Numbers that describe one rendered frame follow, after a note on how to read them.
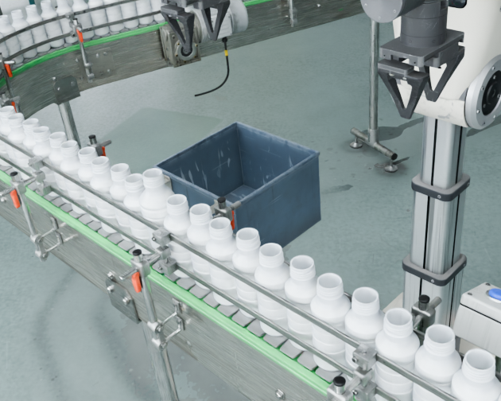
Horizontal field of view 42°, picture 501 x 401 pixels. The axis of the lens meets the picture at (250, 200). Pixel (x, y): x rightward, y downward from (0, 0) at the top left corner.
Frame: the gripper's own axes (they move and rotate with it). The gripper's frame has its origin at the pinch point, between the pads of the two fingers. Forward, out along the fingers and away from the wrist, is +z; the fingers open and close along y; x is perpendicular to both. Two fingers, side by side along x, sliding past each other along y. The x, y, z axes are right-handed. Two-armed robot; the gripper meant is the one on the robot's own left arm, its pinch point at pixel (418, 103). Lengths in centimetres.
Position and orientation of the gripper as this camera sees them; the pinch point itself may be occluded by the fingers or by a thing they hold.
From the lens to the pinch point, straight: 92.9
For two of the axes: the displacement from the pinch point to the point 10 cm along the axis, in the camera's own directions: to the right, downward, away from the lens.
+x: -7.0, -3.4, 6.3
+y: 7.1, -4.5, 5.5
